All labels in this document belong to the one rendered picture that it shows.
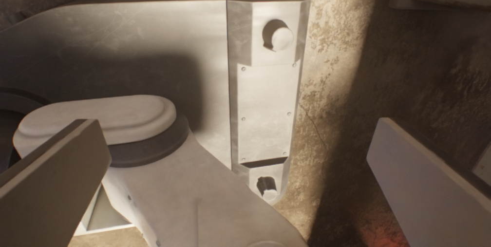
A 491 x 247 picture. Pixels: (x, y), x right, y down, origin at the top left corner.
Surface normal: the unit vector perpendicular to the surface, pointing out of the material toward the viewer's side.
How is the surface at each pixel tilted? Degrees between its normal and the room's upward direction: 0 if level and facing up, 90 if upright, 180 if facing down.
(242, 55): 45
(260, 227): 115
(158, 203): 90
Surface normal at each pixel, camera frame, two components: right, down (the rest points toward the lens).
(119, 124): 0.15, -0.26
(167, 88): 0.22, 0.49
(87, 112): 0.00, -0.86
